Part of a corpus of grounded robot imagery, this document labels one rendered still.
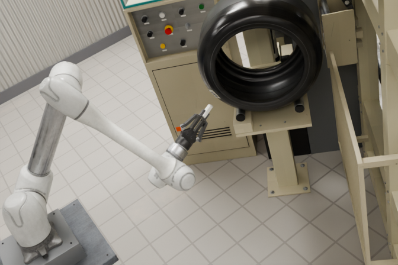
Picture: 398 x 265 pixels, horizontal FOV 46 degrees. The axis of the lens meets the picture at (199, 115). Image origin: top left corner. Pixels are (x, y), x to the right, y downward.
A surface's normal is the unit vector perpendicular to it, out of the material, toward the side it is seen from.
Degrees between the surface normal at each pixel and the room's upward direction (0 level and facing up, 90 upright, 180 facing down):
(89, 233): 0
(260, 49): 90
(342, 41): 90
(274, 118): 0
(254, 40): 90
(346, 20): 90
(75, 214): 0
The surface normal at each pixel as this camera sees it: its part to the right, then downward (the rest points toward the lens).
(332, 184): -0.26, -0.77
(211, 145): -0.09, 0.62
